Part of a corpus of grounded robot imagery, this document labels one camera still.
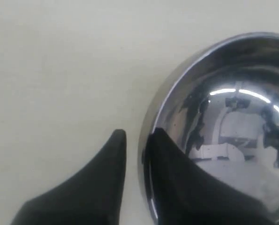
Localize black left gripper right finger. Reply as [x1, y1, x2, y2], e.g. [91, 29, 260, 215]
[147, 128, 274, 225]

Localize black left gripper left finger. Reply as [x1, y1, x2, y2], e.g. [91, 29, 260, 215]
[12, 129, 127, 225]

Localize ribbed stainless steel bowl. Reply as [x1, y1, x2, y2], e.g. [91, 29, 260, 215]
[138, 32, 279, 225]

